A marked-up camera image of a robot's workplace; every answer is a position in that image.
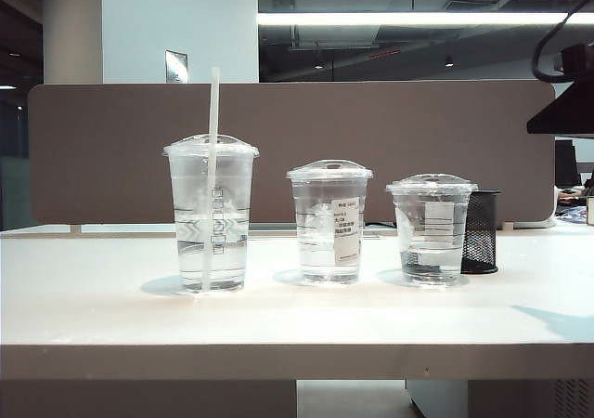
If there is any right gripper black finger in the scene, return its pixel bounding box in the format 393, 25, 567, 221
525, 75, 594, 137

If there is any black mesh pen holder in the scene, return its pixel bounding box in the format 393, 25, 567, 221
460, 189, 503, 275

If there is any white paper straw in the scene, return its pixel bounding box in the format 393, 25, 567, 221
200, 66, 222, 294

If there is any seated background person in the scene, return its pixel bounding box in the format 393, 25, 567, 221
573, 168, 594, 200

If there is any silver wall plaque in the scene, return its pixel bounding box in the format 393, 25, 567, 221
164, 49, 189, 85

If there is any black computer monitor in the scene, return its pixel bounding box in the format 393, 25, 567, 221
555, 139, 582, 189

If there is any medium clear cup printed label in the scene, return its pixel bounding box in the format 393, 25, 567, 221
285, 159, 375, 287

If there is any small clear lidded plastic cup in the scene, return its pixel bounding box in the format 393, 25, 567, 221
385, 172, 480, 290

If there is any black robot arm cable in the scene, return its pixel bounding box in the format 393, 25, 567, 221
532, 0, 594, 85

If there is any grey under-desk cabinet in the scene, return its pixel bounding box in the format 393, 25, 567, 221
405, 379, 594, 418

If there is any long ceiling light strip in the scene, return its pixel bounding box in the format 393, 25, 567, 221
256, 12, 594, 27

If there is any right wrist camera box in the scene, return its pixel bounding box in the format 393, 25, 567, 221
560, 44, 588, 74

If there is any large clear lidded plastic cup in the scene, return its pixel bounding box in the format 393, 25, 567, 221
162, 134, 261, 294

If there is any brown desk partition panel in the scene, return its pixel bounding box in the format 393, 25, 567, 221
26, 79, 557, 226

